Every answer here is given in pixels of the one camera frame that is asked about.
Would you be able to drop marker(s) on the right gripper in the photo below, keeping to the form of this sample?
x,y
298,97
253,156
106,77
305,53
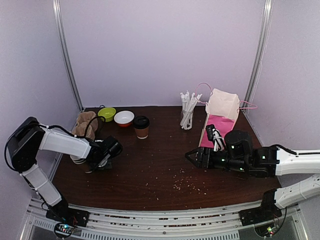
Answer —
x,y
203,158

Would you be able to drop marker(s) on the brown paper coffee cup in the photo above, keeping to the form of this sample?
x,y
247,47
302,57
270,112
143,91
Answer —
x,y
142,133

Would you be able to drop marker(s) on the black cup lid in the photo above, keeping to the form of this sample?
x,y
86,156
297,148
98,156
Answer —
x,y
141,122

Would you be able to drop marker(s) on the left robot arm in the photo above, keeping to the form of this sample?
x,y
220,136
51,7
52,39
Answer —
x,y
23,145

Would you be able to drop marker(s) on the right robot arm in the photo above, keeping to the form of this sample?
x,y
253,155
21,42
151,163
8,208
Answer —
x,y
235,152

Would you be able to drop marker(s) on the stack of paper cups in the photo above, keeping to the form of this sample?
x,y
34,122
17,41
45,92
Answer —
x,y
88,165

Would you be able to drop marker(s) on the cardboard cup carrier stack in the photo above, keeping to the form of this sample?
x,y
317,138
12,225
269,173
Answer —
x,y
86,125

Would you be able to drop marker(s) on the green bowl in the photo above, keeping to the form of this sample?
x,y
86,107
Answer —
x,y
107,114

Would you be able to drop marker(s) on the white and orange bowl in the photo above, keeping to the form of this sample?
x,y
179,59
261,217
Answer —
x,y
124,118

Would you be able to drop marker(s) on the pink paper bag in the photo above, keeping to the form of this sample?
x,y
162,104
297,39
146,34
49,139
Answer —
x,y
222,110

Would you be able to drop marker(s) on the glass with wrapped straws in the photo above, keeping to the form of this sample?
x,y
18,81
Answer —
x,y
188,103

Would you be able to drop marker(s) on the front aluminium rail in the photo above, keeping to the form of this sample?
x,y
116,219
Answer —
x,y
216,223

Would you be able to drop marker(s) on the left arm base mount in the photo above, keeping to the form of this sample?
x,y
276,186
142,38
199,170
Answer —
x,y
71,216

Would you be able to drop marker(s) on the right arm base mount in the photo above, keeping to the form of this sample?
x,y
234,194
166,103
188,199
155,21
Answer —
x,y
259,214

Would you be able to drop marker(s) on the right aluminium frame post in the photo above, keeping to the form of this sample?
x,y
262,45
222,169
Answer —
x,y
260,50

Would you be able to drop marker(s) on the aluminium frame post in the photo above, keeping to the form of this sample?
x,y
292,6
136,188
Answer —
x,y
260,50
65,53

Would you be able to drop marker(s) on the left aluminium frame post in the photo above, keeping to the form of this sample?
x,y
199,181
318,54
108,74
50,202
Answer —
x,y
65,53

